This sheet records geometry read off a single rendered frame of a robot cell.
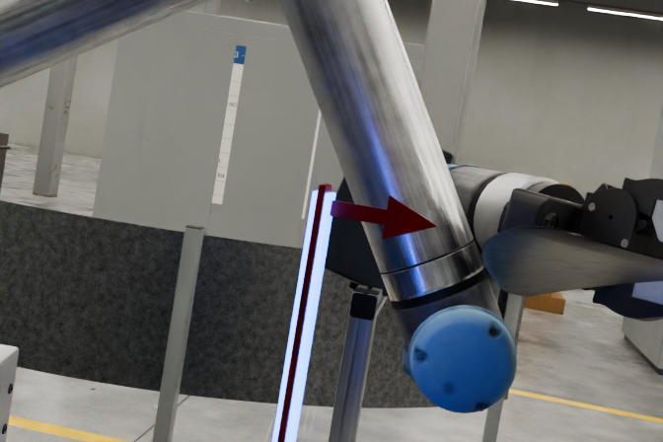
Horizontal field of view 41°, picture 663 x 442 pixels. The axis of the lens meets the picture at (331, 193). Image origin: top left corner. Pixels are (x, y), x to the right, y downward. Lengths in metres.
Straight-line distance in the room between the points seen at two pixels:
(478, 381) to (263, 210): 5.99
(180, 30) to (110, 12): 6.02
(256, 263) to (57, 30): 1.43
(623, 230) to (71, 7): 0.49
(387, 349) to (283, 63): 4.45
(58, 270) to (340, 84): 1.69
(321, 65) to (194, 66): 6.13
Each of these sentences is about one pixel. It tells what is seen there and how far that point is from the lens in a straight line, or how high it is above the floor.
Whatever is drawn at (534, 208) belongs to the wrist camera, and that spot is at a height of 1.19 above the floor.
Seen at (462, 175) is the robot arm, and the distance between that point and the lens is 0.77.
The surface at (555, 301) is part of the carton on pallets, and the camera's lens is 8.61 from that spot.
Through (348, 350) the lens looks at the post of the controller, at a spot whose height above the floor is 0.99.
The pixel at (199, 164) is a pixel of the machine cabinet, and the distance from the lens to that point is 6.70.
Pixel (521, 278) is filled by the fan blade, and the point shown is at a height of 1.15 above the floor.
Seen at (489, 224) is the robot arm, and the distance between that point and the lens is 0.71.
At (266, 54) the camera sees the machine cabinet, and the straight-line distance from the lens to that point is 6.62.
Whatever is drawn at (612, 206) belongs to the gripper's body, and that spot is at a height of 1.20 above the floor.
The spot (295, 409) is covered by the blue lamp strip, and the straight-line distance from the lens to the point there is 0.48.
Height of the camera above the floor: 1.21
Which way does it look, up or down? 3 degrees down
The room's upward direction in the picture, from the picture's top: 9 degrees clockwise
